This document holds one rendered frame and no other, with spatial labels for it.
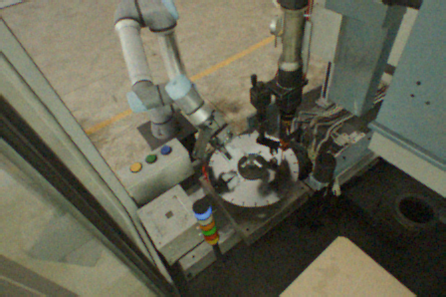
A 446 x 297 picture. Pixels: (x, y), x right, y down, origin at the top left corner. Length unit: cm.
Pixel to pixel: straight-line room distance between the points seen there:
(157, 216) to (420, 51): 88
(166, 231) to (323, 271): 55
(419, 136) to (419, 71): 13
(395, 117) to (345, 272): 62
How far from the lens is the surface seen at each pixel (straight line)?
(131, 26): 120
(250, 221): 106
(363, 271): 115
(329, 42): 81
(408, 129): 68
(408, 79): 63
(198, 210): 75
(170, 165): 122
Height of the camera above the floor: 180
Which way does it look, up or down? 49 degrees down
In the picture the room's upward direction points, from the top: 10 degrees counter-clockwise
